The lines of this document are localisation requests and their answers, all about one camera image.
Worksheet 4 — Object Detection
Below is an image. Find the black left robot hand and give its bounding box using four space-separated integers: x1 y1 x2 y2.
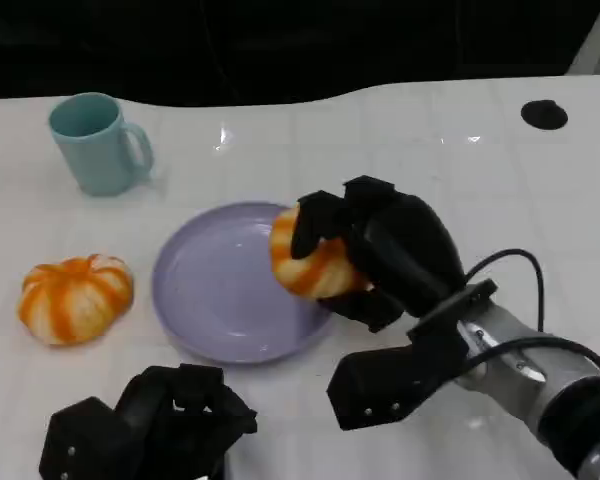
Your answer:
114 363 259 480

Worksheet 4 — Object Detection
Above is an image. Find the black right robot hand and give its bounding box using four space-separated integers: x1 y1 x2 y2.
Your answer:
290 174 469 335

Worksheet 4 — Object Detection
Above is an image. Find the orange and white bread roll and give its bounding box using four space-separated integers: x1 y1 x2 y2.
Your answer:
17 253 135 347
269 203 376 301

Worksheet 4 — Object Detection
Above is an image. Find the lilac plate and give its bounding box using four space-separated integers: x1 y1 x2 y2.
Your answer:
151 201 337 365

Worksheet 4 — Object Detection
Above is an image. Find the black round table grommet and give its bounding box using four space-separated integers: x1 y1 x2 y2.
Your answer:
520 99 569 132

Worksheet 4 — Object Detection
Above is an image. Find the pale green mug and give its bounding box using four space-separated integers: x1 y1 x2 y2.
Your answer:
47 91 155 197

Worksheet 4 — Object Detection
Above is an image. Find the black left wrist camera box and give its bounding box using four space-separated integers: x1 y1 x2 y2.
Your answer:
38 397 141 480

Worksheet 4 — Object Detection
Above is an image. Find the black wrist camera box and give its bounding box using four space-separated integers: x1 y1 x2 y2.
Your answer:
326 279 499 431
38 397 141 480

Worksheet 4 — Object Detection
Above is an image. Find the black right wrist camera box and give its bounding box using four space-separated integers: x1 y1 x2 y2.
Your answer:
326 279 499 431

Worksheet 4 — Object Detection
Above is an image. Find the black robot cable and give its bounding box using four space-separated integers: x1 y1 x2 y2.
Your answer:
464 335 600 387
463 248 546 334

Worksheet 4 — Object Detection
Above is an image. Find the white frame bar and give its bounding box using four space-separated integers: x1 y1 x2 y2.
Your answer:
567 0 600 76

